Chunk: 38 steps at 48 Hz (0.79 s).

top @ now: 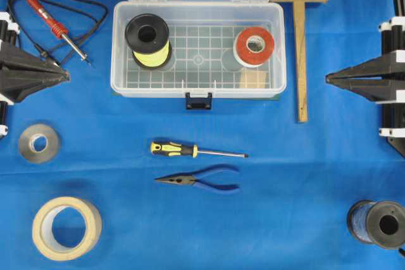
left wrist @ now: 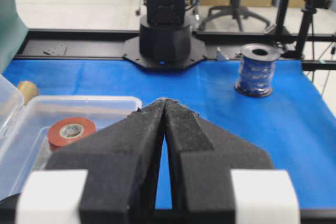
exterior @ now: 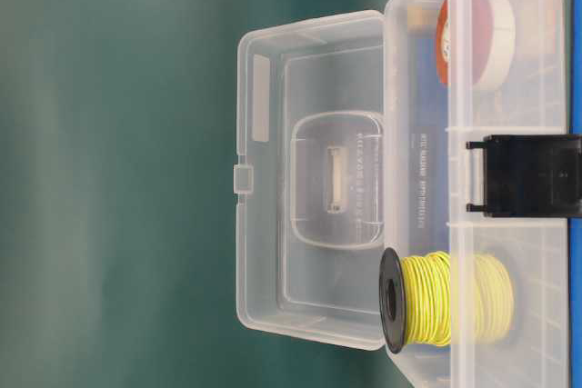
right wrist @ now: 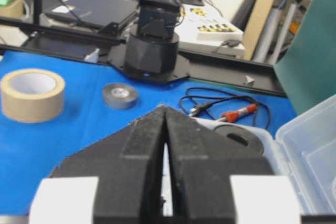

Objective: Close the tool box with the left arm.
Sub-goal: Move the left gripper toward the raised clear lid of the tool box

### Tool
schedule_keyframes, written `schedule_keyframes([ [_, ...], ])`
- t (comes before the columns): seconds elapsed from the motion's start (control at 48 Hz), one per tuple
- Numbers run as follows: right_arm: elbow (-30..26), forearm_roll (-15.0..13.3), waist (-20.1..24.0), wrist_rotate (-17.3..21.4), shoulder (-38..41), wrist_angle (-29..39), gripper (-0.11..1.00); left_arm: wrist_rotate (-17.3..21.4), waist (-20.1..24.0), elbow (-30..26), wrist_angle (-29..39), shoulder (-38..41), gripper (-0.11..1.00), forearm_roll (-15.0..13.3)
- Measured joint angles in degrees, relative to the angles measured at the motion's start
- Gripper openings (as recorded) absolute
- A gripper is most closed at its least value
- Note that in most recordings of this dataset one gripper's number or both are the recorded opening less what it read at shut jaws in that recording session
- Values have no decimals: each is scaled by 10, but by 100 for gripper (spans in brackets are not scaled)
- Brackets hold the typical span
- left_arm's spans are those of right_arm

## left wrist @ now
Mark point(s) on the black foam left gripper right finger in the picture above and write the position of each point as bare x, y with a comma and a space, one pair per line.
218, 177

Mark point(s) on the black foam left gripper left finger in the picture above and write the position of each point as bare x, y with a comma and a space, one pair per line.
108, 177

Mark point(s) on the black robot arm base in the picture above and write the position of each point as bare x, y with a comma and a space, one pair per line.
165, 41

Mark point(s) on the clear plastic tool box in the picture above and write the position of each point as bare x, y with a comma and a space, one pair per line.
24, 127

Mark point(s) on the red electrical tape roll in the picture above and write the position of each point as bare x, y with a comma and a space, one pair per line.
68, 131

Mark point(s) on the blue table mat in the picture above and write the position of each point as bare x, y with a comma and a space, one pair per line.
293, 124

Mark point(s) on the black office chair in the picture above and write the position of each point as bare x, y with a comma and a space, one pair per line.
236, 10

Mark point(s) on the green fabric curtain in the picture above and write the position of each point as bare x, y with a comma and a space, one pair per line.
13, 32

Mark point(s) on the black tripod stand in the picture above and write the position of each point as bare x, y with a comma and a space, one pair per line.
305, 16

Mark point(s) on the blue wire spool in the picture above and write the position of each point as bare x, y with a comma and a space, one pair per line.
256, 70

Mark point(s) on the wooden handle tool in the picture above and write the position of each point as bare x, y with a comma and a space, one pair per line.
28, 89

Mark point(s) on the black aluminium rail frame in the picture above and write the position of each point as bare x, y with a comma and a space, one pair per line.
109, 45

